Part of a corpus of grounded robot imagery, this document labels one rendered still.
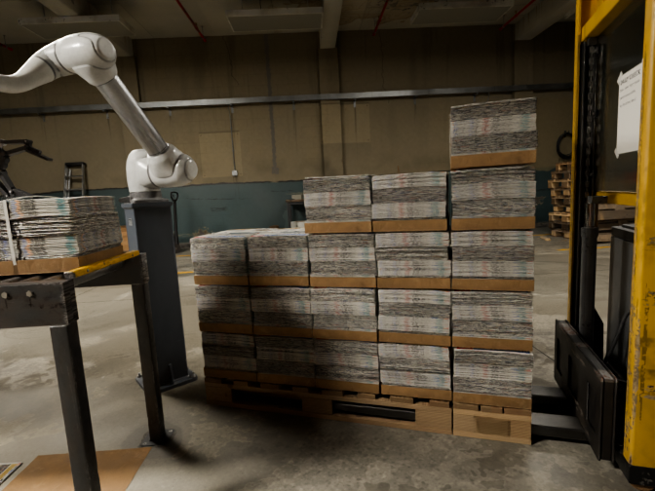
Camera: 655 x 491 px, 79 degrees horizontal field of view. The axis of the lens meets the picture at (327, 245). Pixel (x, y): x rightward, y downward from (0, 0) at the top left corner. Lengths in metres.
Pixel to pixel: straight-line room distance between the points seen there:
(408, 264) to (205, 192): 7.37
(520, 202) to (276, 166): 7.21
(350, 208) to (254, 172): 6.97
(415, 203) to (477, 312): 0.48
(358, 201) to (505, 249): 0.58
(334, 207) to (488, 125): 0.64
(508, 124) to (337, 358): 1.14
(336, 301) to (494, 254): 0.65
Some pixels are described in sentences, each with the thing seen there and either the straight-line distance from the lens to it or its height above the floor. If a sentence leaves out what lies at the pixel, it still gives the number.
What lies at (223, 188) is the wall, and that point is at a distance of 8.62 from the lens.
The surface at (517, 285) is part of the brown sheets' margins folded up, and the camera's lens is 1.62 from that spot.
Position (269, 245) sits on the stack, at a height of 0.78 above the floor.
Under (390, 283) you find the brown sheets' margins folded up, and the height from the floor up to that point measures 0.63.
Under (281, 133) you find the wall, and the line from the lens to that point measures 8.54.
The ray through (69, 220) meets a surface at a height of 0.96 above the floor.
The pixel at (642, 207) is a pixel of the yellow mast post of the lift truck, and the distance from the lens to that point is 1.48.
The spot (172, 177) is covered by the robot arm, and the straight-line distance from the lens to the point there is 2.12.
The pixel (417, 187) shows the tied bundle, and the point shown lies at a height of 1.00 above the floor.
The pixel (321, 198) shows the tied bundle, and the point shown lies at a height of 0.98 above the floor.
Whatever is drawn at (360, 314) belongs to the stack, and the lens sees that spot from 1.68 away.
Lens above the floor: 1.00
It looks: 8 degrees down
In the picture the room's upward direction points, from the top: 3 degrees counter-clockwise
